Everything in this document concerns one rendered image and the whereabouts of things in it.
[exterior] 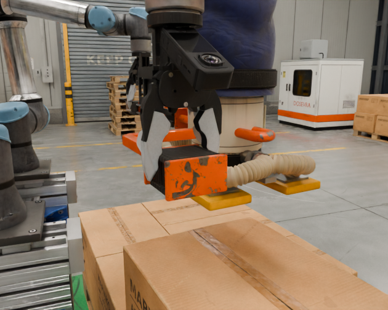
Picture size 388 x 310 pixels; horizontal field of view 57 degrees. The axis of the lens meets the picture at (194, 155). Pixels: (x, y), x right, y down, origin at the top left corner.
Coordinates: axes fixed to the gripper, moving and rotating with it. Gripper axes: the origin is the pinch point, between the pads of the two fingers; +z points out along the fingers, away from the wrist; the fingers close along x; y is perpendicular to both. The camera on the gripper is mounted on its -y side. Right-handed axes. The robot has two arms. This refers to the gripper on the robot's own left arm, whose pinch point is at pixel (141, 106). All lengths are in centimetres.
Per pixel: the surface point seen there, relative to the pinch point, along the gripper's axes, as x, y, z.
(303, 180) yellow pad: 12, 75, 11
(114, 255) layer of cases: -10, -18, 70
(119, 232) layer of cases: -1, -41, 70
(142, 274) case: -23, 66, 30
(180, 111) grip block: -1.5, 39.8, -1.7
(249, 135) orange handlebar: -2, 74, 0
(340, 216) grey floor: 229, -93, 125
